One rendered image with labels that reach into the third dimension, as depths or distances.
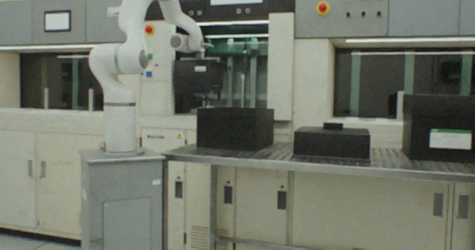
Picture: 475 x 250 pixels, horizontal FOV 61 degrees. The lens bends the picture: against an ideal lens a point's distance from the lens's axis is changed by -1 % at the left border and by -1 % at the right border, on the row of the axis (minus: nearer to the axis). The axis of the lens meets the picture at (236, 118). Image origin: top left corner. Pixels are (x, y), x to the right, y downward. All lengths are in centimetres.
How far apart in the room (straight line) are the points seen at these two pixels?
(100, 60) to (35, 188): 149
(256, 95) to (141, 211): 167
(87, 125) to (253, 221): 115
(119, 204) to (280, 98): 95
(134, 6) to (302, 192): 120
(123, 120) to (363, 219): 124
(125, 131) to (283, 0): 106
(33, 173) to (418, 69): 244
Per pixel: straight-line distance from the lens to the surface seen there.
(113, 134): 158
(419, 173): 146
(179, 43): 204
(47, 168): 283
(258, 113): 171
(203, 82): 220
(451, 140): 170
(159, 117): 233
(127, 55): 155
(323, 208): 213
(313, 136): 157
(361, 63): 250
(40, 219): 295
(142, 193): 156
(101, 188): 152
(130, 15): 166
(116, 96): 157
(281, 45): 205
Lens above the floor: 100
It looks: 4 degrees down
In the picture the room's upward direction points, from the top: 1 degrees clockwise
